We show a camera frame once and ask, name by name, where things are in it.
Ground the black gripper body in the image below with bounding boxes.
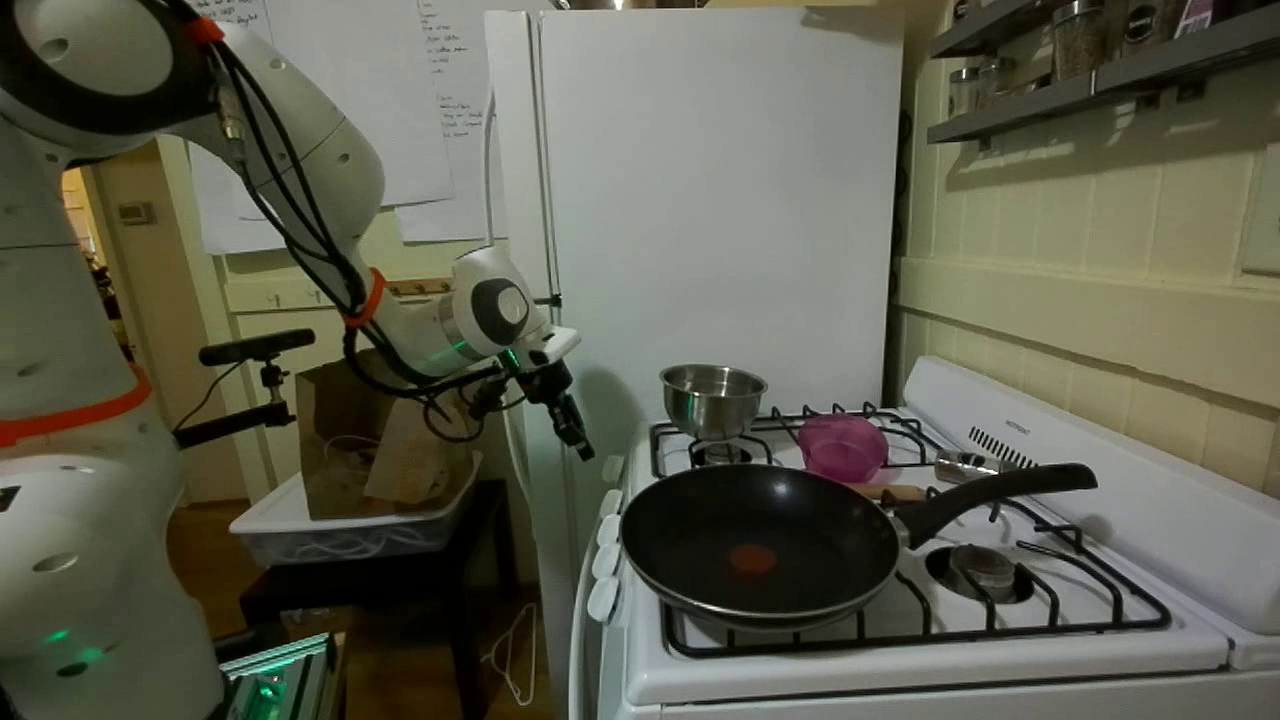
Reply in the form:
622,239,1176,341
502,354,580,413

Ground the small black stove grate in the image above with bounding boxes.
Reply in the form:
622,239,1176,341
650,402,968,489

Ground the round stove burner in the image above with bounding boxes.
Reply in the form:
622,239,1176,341
920,540,1060,613

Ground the large black stove grate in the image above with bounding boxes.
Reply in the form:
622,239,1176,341
659,489,1176,661

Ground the white gas stove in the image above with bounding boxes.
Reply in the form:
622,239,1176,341
566,352,1280,720

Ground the steel pot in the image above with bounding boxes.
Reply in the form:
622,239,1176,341
658,358,771,443

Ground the brown paper bag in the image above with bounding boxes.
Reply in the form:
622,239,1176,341
294,341,485,523

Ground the black frying pan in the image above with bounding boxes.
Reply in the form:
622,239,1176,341
615,458,1101,629

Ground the white plastic bin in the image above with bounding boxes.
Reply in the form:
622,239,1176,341
226,450,490,572

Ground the black side table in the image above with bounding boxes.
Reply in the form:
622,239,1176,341
237,476,520,720

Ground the white refrigerator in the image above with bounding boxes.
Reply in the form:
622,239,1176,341
480,8,908,695

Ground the pink plastic cup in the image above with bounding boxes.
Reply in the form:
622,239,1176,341
797,413,894,493

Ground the steel bowl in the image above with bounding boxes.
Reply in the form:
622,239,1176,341
549,0,713,14

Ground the green lit control box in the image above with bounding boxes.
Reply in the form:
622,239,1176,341
216,629,339,720

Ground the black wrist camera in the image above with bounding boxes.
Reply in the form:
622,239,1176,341
470,372,527,419

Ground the orange cable strap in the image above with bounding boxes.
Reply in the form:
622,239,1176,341
339,268,391,330

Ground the white wall board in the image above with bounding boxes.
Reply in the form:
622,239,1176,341
185,0,502,259

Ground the black stereo camera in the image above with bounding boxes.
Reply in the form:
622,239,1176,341
196,324,319,372

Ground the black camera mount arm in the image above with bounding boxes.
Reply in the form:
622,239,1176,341
173,358,301,449

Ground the beige light switch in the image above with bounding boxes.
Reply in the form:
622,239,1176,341
113,195,163,232

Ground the short dark wall shelf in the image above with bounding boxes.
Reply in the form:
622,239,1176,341
928,0,1073,62

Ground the long dark wall shelf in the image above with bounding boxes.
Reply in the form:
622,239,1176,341
923,4,1280,147

